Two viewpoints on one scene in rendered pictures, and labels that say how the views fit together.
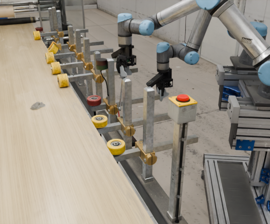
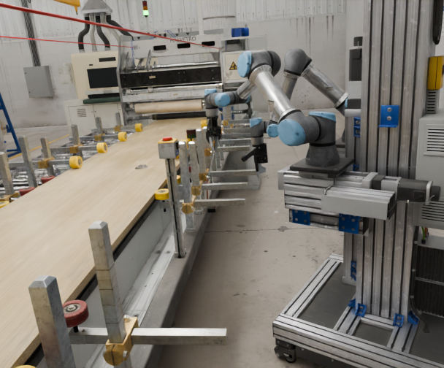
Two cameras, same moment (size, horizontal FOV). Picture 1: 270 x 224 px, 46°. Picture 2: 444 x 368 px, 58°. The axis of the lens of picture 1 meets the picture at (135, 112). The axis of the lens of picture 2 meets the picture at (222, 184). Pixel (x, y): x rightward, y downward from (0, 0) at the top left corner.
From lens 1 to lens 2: 1.21 m
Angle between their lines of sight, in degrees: 29
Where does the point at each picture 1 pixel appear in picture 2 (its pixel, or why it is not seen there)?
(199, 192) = not seen: hidden behind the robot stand
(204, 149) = not seen: hidden behind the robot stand
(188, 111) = (167, 148)
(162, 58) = (253, 133)
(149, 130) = (185, 180)
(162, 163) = (296, 263)
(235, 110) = (280, 175)
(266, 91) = (308, 158)
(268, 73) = (282, 132)
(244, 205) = (334, 305)
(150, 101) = (182, 153)
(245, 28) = (270, 91)
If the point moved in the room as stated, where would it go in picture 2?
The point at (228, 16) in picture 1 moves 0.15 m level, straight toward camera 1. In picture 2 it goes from (258, 82) to (235, 85)
